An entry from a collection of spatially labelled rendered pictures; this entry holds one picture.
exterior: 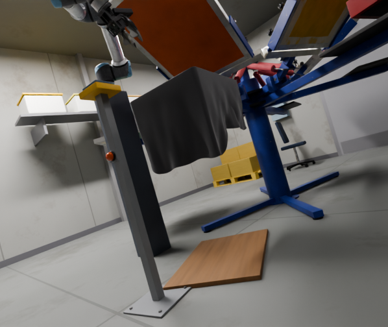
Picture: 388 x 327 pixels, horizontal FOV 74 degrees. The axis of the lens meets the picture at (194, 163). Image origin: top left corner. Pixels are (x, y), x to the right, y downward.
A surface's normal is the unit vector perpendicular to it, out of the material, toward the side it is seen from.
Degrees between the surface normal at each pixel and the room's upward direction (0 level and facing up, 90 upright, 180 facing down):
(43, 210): 90
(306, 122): 90
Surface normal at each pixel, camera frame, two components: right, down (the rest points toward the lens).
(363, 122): -0.68, 0.18
